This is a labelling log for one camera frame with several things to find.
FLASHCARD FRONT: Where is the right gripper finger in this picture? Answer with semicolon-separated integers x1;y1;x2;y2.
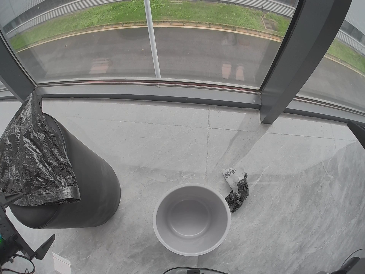
347;119;365;151

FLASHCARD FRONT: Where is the black plastic bag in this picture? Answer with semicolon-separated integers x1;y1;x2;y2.
0;92;81;206

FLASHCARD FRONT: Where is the clear printed wrapper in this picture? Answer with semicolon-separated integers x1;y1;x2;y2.
222;167;246;192

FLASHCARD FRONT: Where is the window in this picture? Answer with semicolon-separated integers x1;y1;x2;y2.
0;0;365;125

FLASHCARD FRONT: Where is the white trash bin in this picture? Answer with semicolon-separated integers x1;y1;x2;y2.
152;183;231;257

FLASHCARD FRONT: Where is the crumpled black plastic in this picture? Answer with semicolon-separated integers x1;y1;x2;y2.
225;172;249;213

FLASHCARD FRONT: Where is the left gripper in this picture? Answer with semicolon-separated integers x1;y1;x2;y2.
0;193;56;268

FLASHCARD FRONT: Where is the black cable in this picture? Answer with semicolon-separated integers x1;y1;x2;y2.
9;254;35;274
328;248;365;274

